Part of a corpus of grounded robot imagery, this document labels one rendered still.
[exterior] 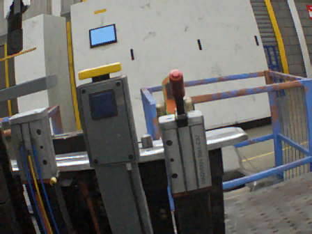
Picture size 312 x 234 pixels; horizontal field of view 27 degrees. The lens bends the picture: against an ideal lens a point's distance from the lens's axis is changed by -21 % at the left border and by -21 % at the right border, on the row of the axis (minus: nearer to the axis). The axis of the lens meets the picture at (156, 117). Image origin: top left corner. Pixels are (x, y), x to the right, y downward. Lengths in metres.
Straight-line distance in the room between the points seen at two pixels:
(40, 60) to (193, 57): 1.92
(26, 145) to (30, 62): 8.08
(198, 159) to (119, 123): 0.21
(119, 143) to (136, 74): 8.20
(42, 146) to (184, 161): 0.23
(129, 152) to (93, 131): 0.05
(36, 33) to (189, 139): 8.13
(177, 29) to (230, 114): 1.20
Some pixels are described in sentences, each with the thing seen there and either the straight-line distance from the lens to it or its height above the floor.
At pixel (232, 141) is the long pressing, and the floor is 1.00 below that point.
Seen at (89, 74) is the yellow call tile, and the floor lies 1.15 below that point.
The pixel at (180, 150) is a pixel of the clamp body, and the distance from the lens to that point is 1.23.
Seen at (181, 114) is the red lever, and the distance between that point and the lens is 1.20.
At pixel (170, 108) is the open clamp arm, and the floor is 1.05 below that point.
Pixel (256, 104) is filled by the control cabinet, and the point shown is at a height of 0.29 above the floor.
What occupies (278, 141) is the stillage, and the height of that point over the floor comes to 0.51.
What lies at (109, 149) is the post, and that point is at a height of 1.05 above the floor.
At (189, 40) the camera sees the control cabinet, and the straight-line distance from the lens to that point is 9.28.
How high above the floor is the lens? 1.18
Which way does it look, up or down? 5 degrees down
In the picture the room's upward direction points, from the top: 10 degrees counter-clockwise
